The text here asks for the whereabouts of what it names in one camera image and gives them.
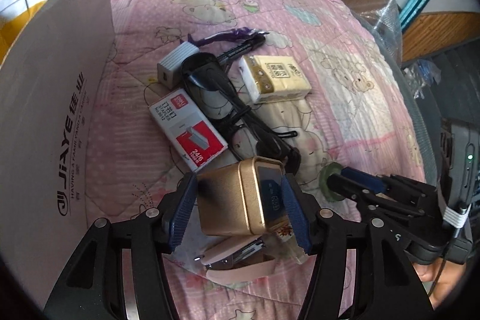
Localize yellow tissue pack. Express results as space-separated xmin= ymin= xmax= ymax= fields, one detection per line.
xmin=238 ymin=55 xmax=312 ymax=104

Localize gold metal tin box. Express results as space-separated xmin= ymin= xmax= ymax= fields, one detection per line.
xmin=197 ymin=156 xmax=288 ymax=236

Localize white cardboard box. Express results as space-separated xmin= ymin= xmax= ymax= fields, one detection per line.
xmin=1 ymin=0 xmax=115 ymax=307

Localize green tape roll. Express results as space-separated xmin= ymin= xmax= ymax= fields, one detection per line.
xmin=319 ymin=161 xmax=348 ymax=204

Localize black marker pen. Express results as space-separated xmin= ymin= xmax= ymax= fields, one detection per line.
xmin=217 ymin=34 xmax=266 ymax=64

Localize teal boards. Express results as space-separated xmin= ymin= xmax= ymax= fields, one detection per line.
xmin=399 ymin=0 xmax=430 ymax=33

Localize purple ultraman figure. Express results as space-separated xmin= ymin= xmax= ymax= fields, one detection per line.
xmin=186 ymin=27 xmax=269 ymax=48

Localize staples box red white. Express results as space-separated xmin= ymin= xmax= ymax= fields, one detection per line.
xmin=149 ymin=88 xmax=228 ymax=172

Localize person right hand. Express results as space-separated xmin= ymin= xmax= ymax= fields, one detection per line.
xmin=412 ymin=258 xmax=466 ymax=309

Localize pink stapler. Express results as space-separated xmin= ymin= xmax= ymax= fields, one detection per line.
xmin=194 ymin=235 xmax=277 ymax=285

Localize white usb charger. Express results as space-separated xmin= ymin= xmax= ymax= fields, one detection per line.
xmin=157 ymin=42 xmax=199 ymax=89

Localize pink cartoon bear quilt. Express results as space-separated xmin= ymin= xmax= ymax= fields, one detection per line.
xmin=84 ymin=0 xmax=427 ymax=320

